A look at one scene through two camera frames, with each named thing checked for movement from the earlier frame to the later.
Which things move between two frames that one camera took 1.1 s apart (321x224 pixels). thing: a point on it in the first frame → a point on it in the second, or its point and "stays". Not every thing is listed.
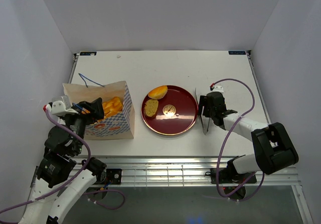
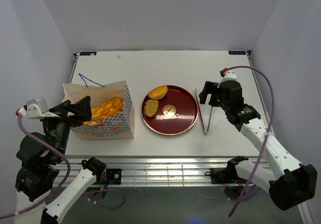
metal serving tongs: x=201 y=117 stays
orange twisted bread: x=112 y=107 stays
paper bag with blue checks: x=118 y=126 stays
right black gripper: x=203 y=102 → x=208 y=89
